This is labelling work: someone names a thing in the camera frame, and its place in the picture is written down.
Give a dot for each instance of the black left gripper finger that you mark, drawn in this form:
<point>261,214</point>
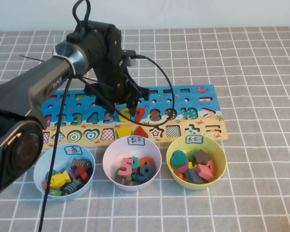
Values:
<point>105,102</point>
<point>133,107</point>

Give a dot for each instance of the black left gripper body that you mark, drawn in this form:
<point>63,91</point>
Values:
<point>113,89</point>

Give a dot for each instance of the yellow wooden number six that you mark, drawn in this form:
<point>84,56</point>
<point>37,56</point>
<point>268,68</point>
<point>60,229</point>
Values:
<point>123,117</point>

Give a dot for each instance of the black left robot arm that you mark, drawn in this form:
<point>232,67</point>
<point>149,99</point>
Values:
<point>26,84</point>

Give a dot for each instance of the yellow wooden pentagon piece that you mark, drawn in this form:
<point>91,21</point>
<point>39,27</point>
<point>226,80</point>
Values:
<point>125,132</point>

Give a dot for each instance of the red wooden triangle piece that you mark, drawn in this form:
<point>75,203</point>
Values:
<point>141,133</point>

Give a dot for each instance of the paper label on pink bowl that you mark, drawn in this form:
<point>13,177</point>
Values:
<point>136,141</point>

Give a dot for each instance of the light pink plastic bowl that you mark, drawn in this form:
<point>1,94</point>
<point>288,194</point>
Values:
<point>111,157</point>

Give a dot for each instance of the paper label on blue bowl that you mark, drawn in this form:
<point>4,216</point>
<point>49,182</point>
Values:
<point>73,150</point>

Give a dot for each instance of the blue wooden number puzzle board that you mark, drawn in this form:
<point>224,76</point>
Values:
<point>195,101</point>

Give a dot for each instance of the paper label on yellow bowl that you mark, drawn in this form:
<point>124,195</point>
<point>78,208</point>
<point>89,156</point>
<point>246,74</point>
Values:
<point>194,139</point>

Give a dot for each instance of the teal wooden heart piece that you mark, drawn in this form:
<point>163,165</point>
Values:
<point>179,158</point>

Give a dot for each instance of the small pink wooden piece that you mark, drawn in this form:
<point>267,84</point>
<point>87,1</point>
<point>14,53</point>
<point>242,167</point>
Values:
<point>182,169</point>

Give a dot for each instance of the yellow wooden plus piece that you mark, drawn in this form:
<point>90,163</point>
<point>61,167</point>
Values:
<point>191,165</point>

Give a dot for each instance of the brown wooden star piece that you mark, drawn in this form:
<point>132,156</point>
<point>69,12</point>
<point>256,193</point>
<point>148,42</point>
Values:
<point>201,156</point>

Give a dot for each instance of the orange wooden shape piece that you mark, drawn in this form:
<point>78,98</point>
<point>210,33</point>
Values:
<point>181,177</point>

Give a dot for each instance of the grey wooden block piece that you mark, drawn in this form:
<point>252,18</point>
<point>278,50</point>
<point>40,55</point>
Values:
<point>192,176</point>

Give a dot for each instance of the light blue plastic bowl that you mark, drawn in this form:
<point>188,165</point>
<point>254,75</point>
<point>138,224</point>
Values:
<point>39,169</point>

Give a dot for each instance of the pink wooden trapezoid piece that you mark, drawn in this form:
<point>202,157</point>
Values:
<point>204,172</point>

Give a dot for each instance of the red wooden shape piece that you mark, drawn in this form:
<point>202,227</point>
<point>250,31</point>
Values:
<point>211,165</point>

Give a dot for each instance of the light yellow plastic bowl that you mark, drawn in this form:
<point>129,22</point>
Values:
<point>220,159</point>

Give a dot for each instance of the red wooden number seven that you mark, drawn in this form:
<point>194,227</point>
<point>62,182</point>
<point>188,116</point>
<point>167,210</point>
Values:
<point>140,114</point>

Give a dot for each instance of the white zip tie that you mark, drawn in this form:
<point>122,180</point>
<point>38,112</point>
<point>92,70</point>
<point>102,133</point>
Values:
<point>71,63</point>

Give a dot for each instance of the orange wooden number zero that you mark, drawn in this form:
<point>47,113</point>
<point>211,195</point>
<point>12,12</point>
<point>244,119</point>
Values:
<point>146,160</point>

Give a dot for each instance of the teal wooden number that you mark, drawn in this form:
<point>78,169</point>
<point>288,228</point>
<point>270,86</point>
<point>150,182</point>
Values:
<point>136,163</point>

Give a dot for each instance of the pink wooden number five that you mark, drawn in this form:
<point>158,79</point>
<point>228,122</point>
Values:
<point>125,166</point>

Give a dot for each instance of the brown striped wooden fish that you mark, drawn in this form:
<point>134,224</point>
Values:
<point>82,164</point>

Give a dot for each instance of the dark teal number nine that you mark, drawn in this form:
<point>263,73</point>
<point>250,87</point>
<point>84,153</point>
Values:
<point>145,174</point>

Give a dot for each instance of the green wooden number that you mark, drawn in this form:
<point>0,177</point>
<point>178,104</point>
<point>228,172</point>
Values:
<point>117,174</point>

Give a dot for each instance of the red wooden fish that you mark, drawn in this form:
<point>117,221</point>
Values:
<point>83,174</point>

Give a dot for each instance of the purple wooden fish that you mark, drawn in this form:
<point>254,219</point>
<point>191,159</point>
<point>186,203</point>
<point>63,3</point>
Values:
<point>73,174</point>

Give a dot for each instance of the teal wooden fish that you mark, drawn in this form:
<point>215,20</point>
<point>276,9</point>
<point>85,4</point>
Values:
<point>51,173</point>

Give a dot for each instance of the yellow wooden fish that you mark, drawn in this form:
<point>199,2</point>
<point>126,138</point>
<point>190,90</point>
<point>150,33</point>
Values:
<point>59,180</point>

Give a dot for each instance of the dark grey wooden fish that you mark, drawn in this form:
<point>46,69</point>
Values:
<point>71,187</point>

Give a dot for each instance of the pink wooden fish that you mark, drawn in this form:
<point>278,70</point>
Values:
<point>46,185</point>

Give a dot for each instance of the green wooden fish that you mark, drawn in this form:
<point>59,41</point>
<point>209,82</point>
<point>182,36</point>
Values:
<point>54,192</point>

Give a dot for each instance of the grey grid tablecloth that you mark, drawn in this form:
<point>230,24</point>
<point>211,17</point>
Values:
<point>256,72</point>

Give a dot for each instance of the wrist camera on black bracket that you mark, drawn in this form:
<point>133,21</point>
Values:
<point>130,59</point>

